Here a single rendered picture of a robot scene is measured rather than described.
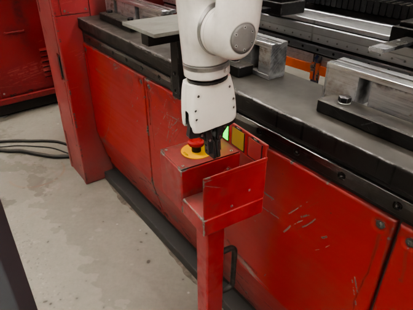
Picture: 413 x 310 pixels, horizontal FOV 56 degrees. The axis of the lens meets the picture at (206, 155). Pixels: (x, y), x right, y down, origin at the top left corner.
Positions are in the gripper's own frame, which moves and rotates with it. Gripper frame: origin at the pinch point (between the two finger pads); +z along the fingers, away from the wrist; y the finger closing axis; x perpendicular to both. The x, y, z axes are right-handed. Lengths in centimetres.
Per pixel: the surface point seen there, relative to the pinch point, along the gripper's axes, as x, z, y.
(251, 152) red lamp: 0.1, 5.3, -9.6
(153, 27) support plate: -38.9, -15.0, -7.3
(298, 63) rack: -152, 66, -168
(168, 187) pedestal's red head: -11.2, 14.4, 6.4
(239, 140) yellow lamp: -4.2, 4.2, -9.7
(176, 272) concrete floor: -45, 85, -4
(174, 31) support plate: -32.5, -14.7, -10.3
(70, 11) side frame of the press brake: -127, -5, -6
